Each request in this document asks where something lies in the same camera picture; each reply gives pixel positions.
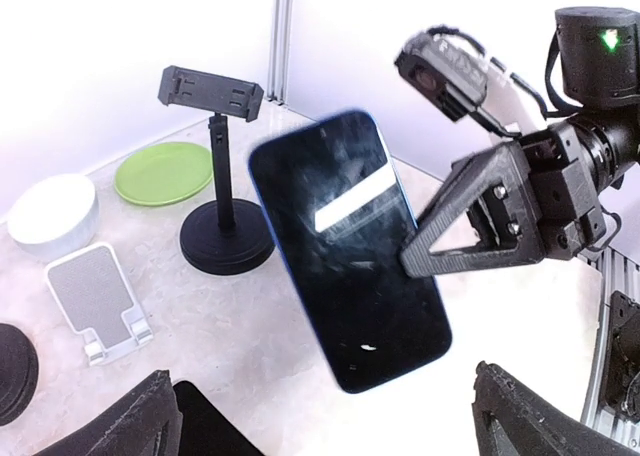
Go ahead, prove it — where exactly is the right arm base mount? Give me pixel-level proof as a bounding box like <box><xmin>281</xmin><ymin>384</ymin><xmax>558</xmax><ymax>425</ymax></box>
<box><xmin>599</xmin><ymin>291</ymin><xmax>639</xmax><ymax>423</ymax></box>

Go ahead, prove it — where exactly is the white ceramic bowl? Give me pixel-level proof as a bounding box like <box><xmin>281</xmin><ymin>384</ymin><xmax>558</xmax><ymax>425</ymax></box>
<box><xmin>7</xmin><ymin>174</ymin><xmax>100</xmax><ymax>263</ymax></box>

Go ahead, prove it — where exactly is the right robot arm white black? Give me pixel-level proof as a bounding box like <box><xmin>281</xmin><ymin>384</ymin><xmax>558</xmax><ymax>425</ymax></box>
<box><xmin>395</xmin><ymin>7</ymin><xmax>639</xmax><ymax>278</ymax></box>

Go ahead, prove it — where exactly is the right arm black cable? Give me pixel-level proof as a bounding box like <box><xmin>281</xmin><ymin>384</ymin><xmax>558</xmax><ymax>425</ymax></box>
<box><xmin>427</xmin><ymin>24</ymin><xmax>624</xmax><ymax>252</ymax></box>

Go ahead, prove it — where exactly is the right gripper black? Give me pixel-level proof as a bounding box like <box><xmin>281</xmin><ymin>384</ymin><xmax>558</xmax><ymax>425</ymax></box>
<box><xmin>399</xmin><ymin>120</ymin><xmax>608</xmax><ymax>278</ymax></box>

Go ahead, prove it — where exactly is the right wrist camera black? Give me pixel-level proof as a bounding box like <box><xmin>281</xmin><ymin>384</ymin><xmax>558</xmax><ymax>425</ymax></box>
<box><xmin>394</xmin><ymin>26</ymin><xmax>490</xmax><ymax>129</ymax></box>

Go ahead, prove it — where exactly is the black round base stand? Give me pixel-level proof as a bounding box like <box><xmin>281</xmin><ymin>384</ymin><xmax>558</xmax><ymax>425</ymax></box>
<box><xmin>158</xmin><ymin>65</ymin><xmax>275</xmax><ymax>276</ymax></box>

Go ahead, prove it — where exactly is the black phone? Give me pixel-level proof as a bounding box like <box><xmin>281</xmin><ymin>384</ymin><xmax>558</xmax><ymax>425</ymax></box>
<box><xmin>248</xmin><ymin>110</ymin><xmax>452</xmax><ymax>394</ymax></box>

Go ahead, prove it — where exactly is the right aluminium frame post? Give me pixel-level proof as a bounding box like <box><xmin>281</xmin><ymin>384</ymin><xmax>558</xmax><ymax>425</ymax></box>
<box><xmin>265</xmin><ymin>0</ymin><xmax>293</xmax><ymax>105</ymax></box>

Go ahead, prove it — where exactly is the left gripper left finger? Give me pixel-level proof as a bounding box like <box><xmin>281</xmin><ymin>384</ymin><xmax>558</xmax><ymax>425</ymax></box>
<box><xmin>39</xmin><ymin>370</ymin><xmax>183</xmax><ymax>455</ymax></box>

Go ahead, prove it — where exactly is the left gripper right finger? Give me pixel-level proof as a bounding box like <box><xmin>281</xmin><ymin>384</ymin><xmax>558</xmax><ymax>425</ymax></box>
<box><xmin>472</xmin><ymin>361</ymin><xmax>636</xmax><ymax>456</ymax></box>

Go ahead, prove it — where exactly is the front aluminium rail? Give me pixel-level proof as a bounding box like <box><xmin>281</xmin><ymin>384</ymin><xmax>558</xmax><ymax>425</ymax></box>
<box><xmin>581</xmin><ymin>248</ymin><xmax>639</xmax><ymax>450</ymax></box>

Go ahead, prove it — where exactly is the white desktop phone stand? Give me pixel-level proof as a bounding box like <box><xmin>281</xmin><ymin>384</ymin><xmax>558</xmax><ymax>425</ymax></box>
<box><xmin>45</xmin><ymin>242</ymin><xmax>154</xmax><ymax>366</ymax></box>

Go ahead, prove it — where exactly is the green plate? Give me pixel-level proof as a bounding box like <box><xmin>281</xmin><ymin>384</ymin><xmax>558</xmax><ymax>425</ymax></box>
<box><xmin>114</xmin><ymin>142</ymin><xmax>213</xmax><ymax>207</ymax></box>

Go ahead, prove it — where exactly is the tall black clamp phone mount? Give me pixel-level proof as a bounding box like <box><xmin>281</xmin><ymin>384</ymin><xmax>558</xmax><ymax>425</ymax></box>
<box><xmin>1</xmin><ymin>323</ymin><xmax>39</xmax><ymax>426</ymax></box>

